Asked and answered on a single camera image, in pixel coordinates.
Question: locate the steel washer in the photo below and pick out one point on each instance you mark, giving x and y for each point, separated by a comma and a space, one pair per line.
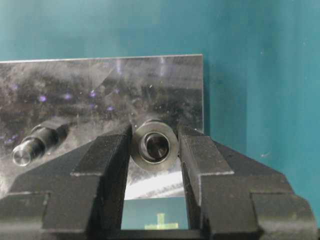
154, 146

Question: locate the grey metal base block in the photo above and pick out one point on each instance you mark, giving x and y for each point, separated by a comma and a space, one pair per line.
95, 95

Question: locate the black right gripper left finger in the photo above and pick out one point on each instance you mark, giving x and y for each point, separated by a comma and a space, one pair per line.
73, 196

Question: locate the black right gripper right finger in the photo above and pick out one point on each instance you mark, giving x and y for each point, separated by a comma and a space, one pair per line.
230, 196

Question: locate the near steel shaft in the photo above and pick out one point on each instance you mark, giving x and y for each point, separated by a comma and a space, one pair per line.
44, 138

